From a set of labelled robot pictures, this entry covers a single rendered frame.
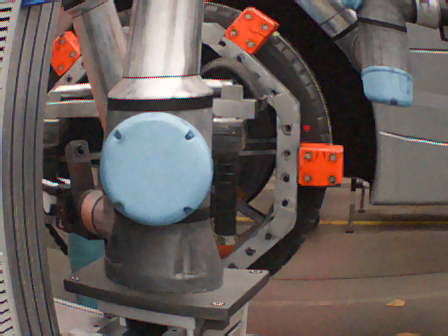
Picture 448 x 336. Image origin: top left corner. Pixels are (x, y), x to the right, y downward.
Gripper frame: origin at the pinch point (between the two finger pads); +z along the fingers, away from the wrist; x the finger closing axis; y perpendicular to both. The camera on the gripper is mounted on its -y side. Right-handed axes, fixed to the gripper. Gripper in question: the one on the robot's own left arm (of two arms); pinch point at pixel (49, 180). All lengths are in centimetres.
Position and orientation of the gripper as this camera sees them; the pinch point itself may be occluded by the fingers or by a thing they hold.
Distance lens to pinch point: 208.1
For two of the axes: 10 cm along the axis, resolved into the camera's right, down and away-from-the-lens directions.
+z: -6.1, -1.3, 7.8
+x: 7.9, -0.6, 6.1
